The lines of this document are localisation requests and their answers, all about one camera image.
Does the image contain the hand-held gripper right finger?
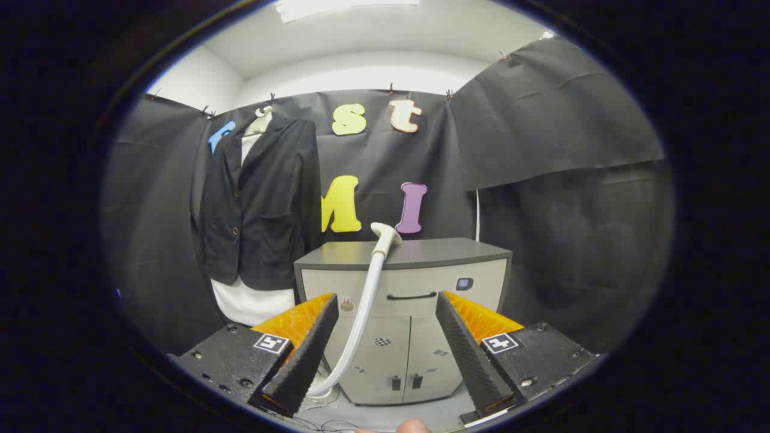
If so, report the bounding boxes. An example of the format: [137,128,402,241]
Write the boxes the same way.
[436,290,602,425]

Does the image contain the white shirt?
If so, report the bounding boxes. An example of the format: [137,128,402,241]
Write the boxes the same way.
[211,134,297,327]

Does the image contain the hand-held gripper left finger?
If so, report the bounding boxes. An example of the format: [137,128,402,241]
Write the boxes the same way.
[170,293,339,419]

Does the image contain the row of black cloth clips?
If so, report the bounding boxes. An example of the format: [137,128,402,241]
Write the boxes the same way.
[150,51,512,118]

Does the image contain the black backdrop cloth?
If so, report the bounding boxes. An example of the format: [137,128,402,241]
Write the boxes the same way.
[101,36,674,355]

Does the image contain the black suit jacket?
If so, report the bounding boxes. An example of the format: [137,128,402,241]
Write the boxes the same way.
[191,114,322,291]

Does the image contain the grey cabinet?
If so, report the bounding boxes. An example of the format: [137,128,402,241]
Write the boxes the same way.
[294,238,513,407]

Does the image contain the white garment steamer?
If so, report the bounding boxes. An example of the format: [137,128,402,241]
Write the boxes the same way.
[299,222,402,411]

